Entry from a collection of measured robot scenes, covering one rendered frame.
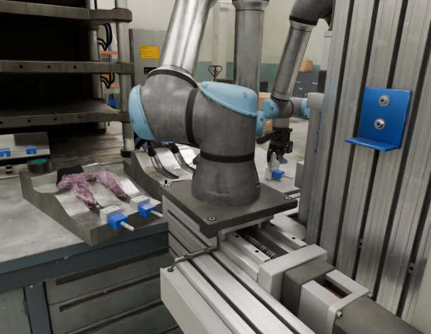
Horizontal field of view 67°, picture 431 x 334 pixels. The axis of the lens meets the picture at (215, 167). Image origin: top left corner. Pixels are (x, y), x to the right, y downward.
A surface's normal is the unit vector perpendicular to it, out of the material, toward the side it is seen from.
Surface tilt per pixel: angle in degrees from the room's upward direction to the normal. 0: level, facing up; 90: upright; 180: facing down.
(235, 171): 72
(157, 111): 77
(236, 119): 90
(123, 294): 90
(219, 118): 90
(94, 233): 90
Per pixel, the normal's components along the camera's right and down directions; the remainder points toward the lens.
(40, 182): 0.75, 0.05
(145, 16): 0.59, 0.26
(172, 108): -0.20, -0.11
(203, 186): -0.64, -0.09
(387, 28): -0.84, 0.14
